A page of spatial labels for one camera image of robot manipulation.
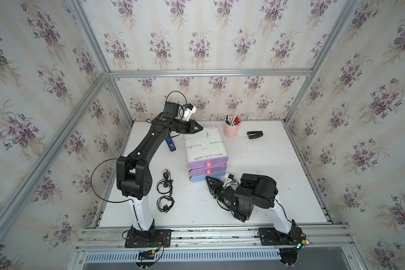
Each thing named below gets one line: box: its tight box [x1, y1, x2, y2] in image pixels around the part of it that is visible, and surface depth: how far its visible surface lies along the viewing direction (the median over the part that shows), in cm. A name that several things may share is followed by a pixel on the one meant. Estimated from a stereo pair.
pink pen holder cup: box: [223, 120, 241, 138], surface depth 109 cm
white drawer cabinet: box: [183, 127, 229, 173], surface depth 80 cm
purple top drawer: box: [187, 155, 229, 170], surface depth 78 cm
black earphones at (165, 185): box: [156, 168, 174, 196], surface depth 91 cm
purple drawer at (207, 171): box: [188, 163, 228, 178], surface depth 84 cm
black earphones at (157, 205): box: [156, 195, 166, 214], surface depth 84 cm
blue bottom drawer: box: [189, 171, 227, 183], surface depth 88 cm
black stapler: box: [246, 130, 264, 139], surface depth 113 cm
